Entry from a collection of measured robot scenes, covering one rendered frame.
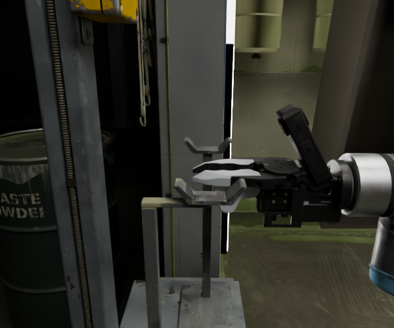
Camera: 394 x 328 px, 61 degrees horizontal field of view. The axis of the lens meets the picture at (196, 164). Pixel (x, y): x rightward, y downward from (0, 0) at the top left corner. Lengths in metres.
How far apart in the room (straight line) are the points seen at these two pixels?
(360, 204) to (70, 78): 0.40
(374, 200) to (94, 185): 0.37
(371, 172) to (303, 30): 2.46
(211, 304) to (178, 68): 0.58
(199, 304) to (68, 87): 0.46
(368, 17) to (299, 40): 1.55
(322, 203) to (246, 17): 2.08
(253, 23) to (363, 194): 2.08
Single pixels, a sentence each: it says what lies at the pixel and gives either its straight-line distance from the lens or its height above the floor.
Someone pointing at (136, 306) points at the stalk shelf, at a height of 0.79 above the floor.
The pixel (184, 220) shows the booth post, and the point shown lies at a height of 0.77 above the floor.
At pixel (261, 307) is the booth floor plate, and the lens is 1.86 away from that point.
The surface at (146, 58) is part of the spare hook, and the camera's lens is 1.01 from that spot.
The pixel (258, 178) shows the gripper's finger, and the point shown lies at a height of 1.10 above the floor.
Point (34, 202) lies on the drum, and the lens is 1.45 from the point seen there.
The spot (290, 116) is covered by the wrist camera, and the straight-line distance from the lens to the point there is 0.45.
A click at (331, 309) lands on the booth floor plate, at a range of 1.94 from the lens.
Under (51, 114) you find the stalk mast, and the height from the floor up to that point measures 1.18.
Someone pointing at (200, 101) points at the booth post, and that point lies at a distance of 0.93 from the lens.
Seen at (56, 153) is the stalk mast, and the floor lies 1.13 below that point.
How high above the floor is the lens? 1.25
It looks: 18 degrees down
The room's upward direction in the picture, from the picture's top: straight up
